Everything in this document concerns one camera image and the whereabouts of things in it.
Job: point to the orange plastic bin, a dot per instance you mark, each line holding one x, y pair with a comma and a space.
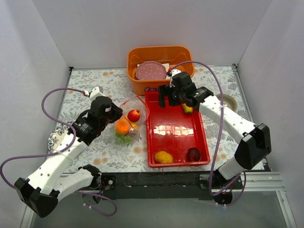
165, 55

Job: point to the beige ceramic bowl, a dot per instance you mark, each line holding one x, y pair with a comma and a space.
230, 102

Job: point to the clear zip top bag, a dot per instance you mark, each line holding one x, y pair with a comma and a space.
134, 103

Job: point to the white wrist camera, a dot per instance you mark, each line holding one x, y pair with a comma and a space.
172, 73
94, 93

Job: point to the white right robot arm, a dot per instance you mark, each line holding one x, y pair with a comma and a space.
254, 141

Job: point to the orange tangerine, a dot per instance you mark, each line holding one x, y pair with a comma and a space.
122, 126

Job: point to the blue floral plate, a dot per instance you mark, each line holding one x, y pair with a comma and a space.
56, 137

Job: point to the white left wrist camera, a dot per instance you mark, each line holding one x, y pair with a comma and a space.
94, 93

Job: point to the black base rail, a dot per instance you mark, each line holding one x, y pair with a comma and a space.
155, 185

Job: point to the pink dotted plate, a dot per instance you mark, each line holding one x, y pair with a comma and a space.
150, 70

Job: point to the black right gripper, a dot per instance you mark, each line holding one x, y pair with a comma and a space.
162, 95

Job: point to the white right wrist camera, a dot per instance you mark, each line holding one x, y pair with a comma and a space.
172, 73

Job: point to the yellow corn cob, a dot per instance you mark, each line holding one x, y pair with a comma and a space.
134, 127

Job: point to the green lettuce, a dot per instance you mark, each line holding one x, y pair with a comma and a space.
123, 139

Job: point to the red pomegranate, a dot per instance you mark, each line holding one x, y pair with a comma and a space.
134, 115

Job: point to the floral tablecloth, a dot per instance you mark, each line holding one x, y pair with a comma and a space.
109, 156

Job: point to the red plastic tray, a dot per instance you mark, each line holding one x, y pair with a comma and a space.
170, 129

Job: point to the dark red fruit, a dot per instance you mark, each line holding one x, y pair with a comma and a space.
193, 154

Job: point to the yellow green mango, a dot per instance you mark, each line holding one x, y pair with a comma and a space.
187, 109

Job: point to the yellow lemon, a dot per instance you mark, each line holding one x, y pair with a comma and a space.
163, 157

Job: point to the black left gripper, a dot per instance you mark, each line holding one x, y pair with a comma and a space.
116, 113

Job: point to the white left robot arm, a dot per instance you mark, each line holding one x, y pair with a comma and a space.
43, 189

